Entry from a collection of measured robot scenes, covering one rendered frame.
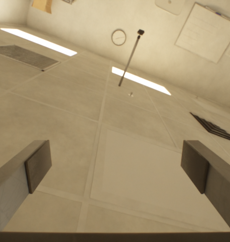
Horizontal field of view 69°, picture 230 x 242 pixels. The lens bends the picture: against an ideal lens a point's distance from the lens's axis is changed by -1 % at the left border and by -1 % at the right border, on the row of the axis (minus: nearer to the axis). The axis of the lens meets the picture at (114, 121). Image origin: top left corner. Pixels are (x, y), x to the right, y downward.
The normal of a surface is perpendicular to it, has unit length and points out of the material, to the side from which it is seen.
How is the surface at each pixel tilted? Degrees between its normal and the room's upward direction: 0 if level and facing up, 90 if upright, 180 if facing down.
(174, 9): 106
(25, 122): 180
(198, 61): 90
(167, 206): 180
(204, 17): 90
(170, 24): 90
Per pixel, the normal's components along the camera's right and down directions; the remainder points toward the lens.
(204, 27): 0.00, 0.45
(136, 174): 0.36, -0.83
